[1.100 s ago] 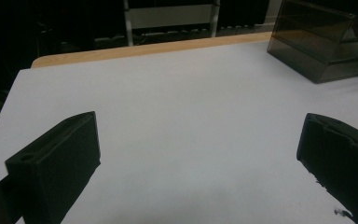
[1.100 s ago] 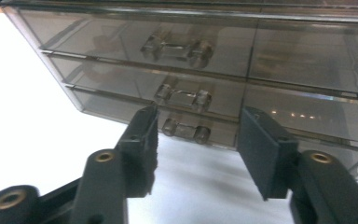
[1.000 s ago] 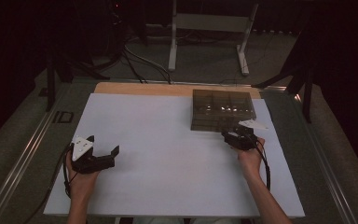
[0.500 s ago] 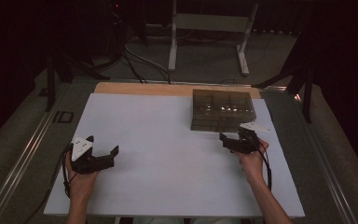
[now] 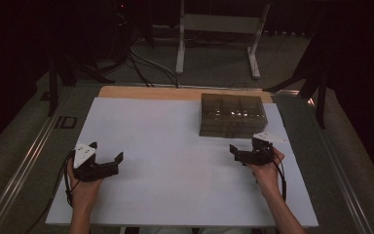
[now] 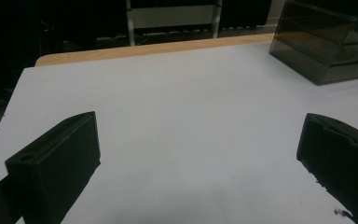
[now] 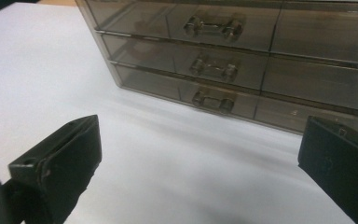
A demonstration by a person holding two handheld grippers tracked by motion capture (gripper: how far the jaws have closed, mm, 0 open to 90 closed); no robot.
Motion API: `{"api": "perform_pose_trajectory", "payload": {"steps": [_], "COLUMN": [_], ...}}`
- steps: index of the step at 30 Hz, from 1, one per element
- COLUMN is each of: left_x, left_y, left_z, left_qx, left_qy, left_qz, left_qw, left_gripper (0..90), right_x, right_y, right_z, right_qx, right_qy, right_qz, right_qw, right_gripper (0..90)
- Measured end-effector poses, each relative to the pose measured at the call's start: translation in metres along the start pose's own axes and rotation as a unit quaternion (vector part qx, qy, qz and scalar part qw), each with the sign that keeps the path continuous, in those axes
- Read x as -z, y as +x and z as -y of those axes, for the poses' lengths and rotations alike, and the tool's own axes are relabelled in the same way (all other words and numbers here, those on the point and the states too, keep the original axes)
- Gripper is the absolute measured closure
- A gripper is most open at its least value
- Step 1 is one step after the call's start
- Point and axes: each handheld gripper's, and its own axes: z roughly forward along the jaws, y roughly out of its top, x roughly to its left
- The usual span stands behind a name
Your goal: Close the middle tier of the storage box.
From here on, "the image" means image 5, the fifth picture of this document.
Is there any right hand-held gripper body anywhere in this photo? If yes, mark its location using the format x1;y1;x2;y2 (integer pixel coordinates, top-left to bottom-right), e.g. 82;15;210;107
238;131;288;167

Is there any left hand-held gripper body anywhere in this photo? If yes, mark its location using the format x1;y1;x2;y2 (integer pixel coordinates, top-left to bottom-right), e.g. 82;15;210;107
72;142;120;183

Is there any smoky clear plastic drawer organizer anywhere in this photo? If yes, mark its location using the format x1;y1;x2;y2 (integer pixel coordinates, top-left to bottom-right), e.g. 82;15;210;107
199;93;269;139

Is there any person's right hand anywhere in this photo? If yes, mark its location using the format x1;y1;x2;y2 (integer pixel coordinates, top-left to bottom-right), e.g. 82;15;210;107
247;147;286;200

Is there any person's left hand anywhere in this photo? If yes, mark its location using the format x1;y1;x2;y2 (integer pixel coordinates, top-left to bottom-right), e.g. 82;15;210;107
66;158;103;211

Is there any white table sheet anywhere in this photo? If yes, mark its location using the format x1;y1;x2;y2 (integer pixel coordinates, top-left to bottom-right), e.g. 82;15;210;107
44;97;319;228

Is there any black stand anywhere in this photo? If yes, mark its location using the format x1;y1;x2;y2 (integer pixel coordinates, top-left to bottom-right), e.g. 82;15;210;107
47;55;116;118
262;32;330;130

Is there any wooden table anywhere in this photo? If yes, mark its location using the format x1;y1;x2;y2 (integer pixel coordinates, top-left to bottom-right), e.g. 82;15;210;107
97;85;274;104

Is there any white metal stand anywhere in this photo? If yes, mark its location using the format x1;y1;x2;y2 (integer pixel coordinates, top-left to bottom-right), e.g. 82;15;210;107
174;0;271;81

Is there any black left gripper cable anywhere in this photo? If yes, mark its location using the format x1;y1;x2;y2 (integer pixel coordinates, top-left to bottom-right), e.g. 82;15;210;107
25;151;76;234

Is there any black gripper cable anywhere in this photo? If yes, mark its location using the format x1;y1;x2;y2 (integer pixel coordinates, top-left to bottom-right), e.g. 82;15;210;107
25;151;76;234
270;151;288;203

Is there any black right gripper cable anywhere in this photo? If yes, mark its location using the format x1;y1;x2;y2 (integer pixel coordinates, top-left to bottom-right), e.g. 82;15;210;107
270;151;288;203

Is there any black floor bracket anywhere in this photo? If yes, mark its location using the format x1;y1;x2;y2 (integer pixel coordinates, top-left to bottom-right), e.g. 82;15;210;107
54;115;79;130

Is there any aluminium floor rail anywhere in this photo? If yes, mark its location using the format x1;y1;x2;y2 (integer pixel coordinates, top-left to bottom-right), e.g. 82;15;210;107
300;96;374;234
0;86;76;234

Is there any black floor cable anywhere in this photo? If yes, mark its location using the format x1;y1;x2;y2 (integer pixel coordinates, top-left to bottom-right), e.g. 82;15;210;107
127;53;154;89

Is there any grey floor cable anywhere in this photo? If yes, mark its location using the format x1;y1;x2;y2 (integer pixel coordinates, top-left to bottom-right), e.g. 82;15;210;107
130;48;180;89

